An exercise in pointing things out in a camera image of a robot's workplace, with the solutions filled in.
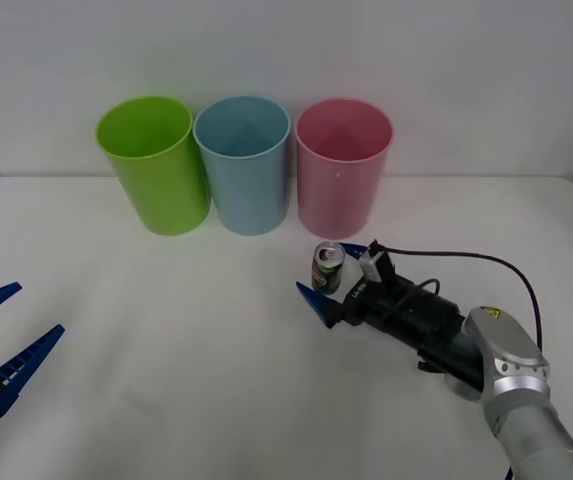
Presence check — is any black drink can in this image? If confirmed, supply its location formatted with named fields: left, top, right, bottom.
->
left=310, top=241, right=346, bottom=295

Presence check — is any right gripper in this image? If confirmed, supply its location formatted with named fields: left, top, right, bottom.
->
left=295, top=241, right=420, bottom=334

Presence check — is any pink plastic bin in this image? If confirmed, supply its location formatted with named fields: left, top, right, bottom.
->
left=294, top=97, right=395, bottom=240

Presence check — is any green plastic bin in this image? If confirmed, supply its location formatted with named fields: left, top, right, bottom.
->
left=95, top=95, right=212, bottom=236

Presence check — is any pale blue plastic bin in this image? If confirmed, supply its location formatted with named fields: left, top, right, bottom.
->
left=192, top=95, right=292, bottom=237

